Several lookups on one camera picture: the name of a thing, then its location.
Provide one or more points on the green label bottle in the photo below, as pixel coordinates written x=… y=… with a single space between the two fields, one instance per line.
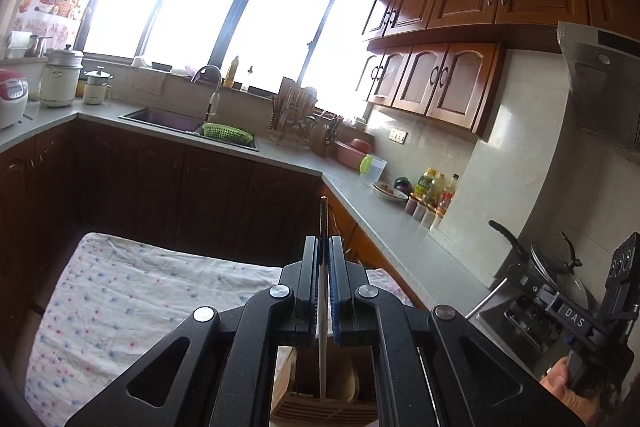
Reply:
x=424 y=184

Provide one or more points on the small white electric pot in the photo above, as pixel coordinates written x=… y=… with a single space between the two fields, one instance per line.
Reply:
x=97 y=89

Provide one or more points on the white wall outlet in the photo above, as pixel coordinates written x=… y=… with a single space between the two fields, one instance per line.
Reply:
x=398 y=136

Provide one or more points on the wooden chopstick holder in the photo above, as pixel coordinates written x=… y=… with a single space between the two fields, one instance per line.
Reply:
x=350 y=387

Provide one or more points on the green plastic basket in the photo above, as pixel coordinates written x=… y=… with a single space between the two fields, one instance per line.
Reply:
x=227 y=133

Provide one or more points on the wooden wall cabinets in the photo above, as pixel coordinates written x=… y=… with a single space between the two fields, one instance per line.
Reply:
x=475 y=37

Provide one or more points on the large white cooking pot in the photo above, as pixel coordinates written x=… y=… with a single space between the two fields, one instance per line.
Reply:
x=61 y=79

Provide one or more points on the floral tablecloth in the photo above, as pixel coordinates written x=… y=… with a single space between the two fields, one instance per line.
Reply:
x=125 y=307

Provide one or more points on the red white rice cooker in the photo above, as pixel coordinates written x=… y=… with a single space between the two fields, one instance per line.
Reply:
x=11 y=97

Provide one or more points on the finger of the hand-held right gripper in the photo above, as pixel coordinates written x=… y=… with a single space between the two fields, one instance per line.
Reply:
x=532 y=289

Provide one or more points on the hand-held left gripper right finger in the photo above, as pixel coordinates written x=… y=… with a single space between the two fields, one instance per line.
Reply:
x=336 y=307

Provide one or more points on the steel kitchen sink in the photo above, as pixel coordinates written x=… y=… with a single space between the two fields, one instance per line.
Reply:
x=160 y=119

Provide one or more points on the dish rack with boards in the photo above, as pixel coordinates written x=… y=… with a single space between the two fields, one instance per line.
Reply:
x=295 y=112

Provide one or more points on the pink plastic basin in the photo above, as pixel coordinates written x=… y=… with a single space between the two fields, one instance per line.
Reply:
x=350 y=154

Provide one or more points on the silver metal chopstick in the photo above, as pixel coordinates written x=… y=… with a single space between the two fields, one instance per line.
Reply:
x=322 y=217

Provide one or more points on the red sauce bottle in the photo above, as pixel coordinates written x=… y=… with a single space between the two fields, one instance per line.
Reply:
x=449 y=194

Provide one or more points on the knife block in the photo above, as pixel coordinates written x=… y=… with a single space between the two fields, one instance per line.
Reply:
x=327 y=137

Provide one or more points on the yellow dish soap bottle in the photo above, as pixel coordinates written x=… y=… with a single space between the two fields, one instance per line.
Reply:
x=230 y=74

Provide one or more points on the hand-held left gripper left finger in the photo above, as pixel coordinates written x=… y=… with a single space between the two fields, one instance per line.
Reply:
x=314 y=302

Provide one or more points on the row of seasoning jars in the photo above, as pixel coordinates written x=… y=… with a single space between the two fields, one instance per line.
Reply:
x=425 y=214

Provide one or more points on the dark metal pot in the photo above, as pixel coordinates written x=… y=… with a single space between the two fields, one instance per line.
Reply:
x=37 y=47

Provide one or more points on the dark eggplant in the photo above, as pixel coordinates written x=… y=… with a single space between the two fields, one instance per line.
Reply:
x=402 y=184

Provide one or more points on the yellow oil bottle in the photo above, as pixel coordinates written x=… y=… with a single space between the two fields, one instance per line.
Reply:
x=438 y=184

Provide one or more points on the floral cloth panel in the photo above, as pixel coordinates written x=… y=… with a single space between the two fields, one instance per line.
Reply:
x=45 y=24

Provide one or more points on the curved steel faucet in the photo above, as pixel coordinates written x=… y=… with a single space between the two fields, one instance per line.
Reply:
x=214 y=99

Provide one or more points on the shallow plate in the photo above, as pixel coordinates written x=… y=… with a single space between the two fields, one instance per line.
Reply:
x=390 y=193

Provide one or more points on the large kitchen window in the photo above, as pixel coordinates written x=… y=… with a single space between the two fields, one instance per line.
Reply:
x=225 y=22

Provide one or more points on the person's right hand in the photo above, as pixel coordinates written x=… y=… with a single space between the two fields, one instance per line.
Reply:
x=557 y=374

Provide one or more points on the steel range hood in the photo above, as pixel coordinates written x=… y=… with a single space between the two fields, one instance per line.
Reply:
x=600 y=87

